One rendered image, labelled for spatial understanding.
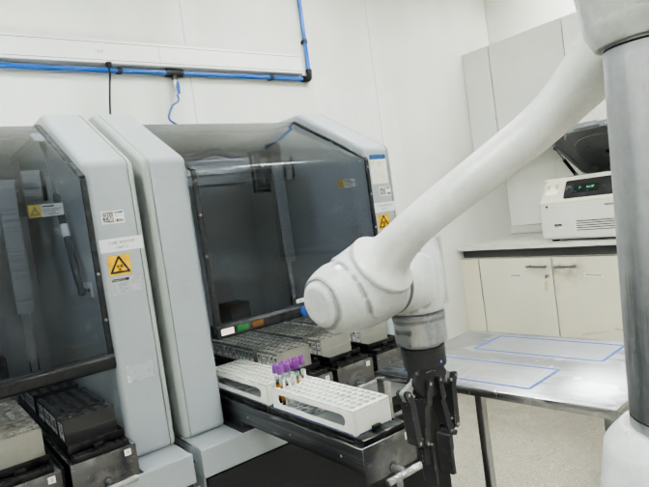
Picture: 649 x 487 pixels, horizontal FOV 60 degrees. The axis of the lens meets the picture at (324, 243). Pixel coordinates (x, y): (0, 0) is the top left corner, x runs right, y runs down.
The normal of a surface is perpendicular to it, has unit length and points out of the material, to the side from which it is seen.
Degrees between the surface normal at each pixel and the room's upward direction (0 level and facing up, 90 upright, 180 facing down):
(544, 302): 90
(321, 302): 96
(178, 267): 90
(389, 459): 90
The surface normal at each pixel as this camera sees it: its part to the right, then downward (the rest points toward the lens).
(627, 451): -0.84, -0.50
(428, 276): 0.66, -0.07
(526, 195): -0.78, 0.15
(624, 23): -0.70, 0.58
